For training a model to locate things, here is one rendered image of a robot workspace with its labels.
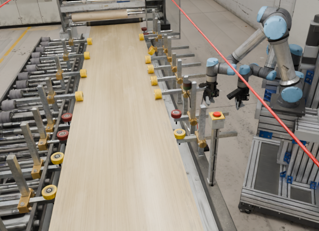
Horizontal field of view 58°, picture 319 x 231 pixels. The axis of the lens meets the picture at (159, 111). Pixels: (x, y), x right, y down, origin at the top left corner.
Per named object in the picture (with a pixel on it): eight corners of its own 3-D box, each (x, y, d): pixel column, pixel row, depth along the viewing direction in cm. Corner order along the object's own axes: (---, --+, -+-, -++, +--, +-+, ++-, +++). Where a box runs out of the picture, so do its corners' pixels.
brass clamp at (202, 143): (201, 135, 206) (201, 130, 204) (207, 147, 195) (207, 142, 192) (193, 136, 206) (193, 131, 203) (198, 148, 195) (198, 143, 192)
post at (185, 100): (186, 123, 252) (187, 74, 226) (187, 125, 249) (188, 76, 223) (182, 124, 252) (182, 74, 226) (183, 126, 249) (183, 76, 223)
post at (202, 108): (201, 159, 209) (204, 103, 183) (202, 162, 206) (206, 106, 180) (197, 160, 209) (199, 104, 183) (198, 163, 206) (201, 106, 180)
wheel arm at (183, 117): (227, 114, 227) (227, 109, 224) (229, 116, 224) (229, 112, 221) (173, 120, 222) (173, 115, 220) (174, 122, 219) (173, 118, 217)
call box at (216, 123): (220, 122, 162) (220, 110, 158) (223, 129, 156) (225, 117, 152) (208, 123, 161) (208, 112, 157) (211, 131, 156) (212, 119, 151)
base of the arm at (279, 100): (299, 99, 200) (302, 86, 195) (299, 110, 188) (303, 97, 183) (276, 96, 205) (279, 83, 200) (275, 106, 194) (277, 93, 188)
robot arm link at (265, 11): (283, 62, 234) (273, 18, 191) (266, 58, 243) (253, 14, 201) (290, 50, 235) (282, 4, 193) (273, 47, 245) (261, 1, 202)
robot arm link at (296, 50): (295, 66, 223) (300, 50, 215) (279, 61, 231) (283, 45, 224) (302, 61, 229) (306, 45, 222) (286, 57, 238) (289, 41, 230)
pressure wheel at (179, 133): (177, 139, 206) (177, 126, 200) (187, 143, 202) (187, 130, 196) (171, 145, 200) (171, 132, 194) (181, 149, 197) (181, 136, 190)
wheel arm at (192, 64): (200, 64, 283) (200, 61, 281) (201, 66, 280) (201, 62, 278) (150, 69, 278) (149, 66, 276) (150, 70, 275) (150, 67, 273)
